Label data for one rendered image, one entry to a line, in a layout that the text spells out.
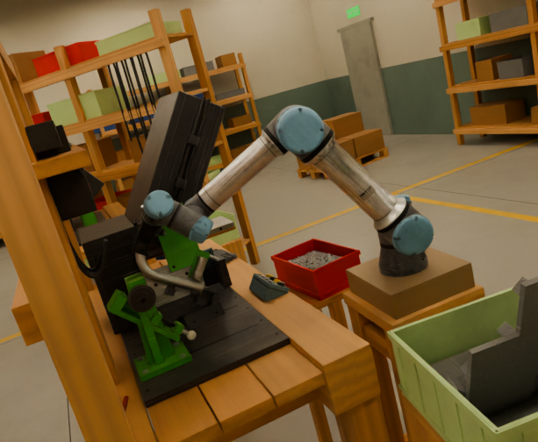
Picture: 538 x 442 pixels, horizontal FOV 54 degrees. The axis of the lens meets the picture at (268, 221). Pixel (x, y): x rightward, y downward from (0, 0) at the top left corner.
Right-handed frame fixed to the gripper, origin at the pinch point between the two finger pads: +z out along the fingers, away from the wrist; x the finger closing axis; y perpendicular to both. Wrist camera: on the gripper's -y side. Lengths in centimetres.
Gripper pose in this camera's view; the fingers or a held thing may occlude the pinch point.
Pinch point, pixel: (147, 231)
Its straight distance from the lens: 175.9
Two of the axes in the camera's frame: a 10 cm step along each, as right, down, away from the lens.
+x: -9.1, -3.6, -2.0
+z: -2.8, 1.8, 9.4
